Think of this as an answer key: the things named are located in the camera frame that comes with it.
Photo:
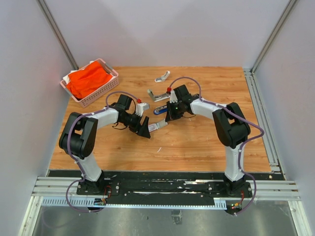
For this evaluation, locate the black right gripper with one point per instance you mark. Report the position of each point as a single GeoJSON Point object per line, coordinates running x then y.
{"type": "Point", "coordinates": [170, 115]}

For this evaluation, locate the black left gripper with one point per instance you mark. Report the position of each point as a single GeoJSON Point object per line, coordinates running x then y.
{"type": "Point", "coordinates": [143, 130]}

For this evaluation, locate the grey white stapler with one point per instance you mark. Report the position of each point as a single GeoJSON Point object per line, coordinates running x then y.
{"type": "Point", "coordinates": [157, 98]}

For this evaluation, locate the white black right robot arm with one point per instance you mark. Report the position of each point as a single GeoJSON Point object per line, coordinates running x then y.
{"type": "Point", "coordinates": [232, 132]}

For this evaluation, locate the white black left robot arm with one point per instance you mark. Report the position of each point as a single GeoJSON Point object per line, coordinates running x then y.
{"type": "Point", "coordinates": [79, 135]}

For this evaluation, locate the pink plastic basket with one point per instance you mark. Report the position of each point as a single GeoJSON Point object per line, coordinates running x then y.
{"type": "Point", "coordinates": [100, 91]}

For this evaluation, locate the orange cloth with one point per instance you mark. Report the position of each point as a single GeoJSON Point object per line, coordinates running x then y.
{"type": "Point", "coordinates": [82, 83]}

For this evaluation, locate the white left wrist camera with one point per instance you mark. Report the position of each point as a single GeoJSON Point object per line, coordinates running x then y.
{"type": "Point", "coordinates": [140, 108]}

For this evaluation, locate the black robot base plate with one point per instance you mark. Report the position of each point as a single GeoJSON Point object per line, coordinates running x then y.
{"type": "Point", "coordinates": [142, 185]}

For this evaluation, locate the grey slotted cable duct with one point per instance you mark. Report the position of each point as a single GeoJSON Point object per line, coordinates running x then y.
{"type": "Point", "coordinates": [189, 202]}

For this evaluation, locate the right aluminium frame post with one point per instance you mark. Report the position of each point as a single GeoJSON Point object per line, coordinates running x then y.
{"type": "Point", "coordinates": [274, 33]}

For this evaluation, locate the aluminium frame post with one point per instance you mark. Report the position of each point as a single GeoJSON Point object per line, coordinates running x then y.
{"type": "Point", "coordinates": [274, 33]}
{"type": "Point", "coordinates": [57, 32]}

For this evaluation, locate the left aluminium frame post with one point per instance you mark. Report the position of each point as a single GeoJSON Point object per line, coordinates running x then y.
{"type": "Point", "coordinates": [57, 32]}

